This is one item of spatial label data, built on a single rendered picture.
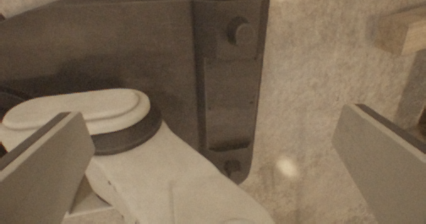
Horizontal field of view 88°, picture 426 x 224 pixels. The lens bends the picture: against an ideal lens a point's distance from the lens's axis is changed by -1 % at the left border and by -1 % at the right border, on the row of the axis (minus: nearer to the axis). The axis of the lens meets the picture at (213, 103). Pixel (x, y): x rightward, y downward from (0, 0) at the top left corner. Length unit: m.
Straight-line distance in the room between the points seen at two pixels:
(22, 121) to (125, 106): 0.13
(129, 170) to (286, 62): 0.60
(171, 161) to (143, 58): 0.23
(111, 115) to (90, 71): 0.16
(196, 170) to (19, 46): 0.37
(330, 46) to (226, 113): 0.46
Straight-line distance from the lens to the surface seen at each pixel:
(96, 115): 0.35
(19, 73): 0.53
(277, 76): 0.77
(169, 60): 0.47
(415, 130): 1.44
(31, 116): 0.40
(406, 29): 0.89
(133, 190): 0.30
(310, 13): 0.76
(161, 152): 0.33
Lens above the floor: 0.61
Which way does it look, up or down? 56 degrees down
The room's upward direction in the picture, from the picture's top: 155 degrees clockwise
